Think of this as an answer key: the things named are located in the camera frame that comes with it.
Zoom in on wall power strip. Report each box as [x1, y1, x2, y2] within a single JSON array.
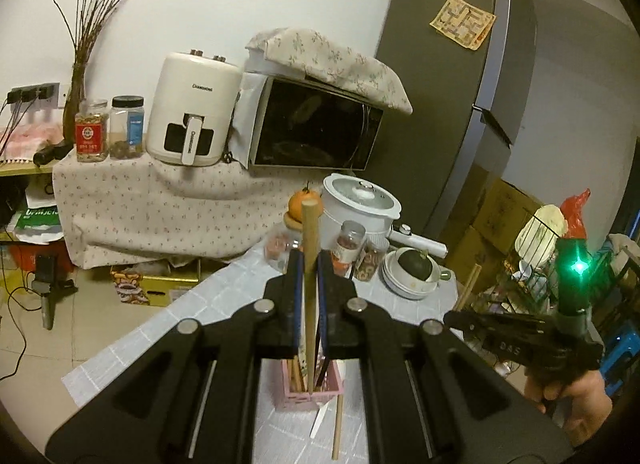
[[7, 83, 60, 104]]

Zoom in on orange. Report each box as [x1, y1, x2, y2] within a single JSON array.
[[288, 188, 324, 220]]

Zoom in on grey handheld device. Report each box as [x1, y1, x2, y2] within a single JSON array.
[[30, 254, 76, 330]]

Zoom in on brown lid spice jar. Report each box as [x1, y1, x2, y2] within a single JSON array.
[[331, 220, 367, 277]]

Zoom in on floral cabinet cloth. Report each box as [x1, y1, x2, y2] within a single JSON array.
[[52, 147, 326, 270]]

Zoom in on blue stool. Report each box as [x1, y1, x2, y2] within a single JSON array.
[[597, 334, 640, 395]]

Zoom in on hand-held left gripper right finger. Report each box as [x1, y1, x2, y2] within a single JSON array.
[[317, 249, 576, 464]]

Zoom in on black wire rack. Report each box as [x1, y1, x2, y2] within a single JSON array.
[[500, 204, 571, 325]]

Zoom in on green printed bag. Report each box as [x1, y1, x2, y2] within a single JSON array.
[[7, 207, 63, 245]]

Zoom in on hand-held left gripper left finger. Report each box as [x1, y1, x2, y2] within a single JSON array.
[[45, 249, 306, 464]]

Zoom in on red label snack jar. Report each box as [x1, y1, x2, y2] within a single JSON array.
[[75, 99, 110, 163]]

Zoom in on black tool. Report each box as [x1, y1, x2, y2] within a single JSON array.
[[34, 141, 73, 165]]

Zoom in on white air fryer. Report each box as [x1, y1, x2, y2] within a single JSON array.
[[146, 48, 243, 166]]

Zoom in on white cooking pot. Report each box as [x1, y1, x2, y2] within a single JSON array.
[[320, 173, 448, 259]]

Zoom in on floral microwave cover cloth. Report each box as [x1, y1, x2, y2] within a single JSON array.
[[245, 27, 413, 115]]

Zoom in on person's right hand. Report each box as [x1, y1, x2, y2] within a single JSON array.
[[524, 369, 613, 447]]

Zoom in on glass pot lid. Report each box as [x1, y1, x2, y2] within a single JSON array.
[[327, 175, 401, 217]]

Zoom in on pink perforated utensil holder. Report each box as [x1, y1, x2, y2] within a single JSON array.
[[274, 356, 347, 412]]

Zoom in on blue label black-lid jar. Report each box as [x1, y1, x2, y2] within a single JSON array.
[[109, 95, 146, 160]]

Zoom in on cardboard box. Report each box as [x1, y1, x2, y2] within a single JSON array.
[[472, 179, 546, 245], [445, 227, 506, 295]]

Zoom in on red plastic bag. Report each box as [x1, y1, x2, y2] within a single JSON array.
[[559, 189, 592, 240]]

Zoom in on white plastic spoon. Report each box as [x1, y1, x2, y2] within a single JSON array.
[[309, 389, 337, 441]]

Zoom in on napa cabbage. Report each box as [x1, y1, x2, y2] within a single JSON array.
[[515, 204, 568, 257]]

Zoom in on pink plastic bag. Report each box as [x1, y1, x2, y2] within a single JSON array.
[[0, 121, 68, 157]]

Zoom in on grey refrigerator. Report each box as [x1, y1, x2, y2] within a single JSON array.
[[374, 0, 543, 250]]

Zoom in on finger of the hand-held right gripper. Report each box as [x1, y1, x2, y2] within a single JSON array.
[[444, 311, 483, 342]]

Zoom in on vase with dry twigs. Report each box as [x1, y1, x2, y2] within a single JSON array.
[[42, 0, 148, 140]]

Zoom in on grey checked tablecloth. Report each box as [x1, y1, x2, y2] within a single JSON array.
[[61, 231, 466, 464]]

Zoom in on microwave oven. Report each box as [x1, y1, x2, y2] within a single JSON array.
[[239, 62, 385, 172]]

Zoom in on yellow printed paper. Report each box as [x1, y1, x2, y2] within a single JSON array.
[[429, 0, 497, 51]]

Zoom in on white printed bowl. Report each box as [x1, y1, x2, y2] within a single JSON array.
[[394, 247, 453, 287]]

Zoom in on dark green round fruit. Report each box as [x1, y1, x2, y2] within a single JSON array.
[[397, 249, 434, 281]]

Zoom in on ring snack jar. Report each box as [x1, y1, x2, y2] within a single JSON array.
[[352, 239, 388, 282]]

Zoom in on yellow printed box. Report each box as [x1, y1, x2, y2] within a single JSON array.
[[110, 259, 201, 307]]

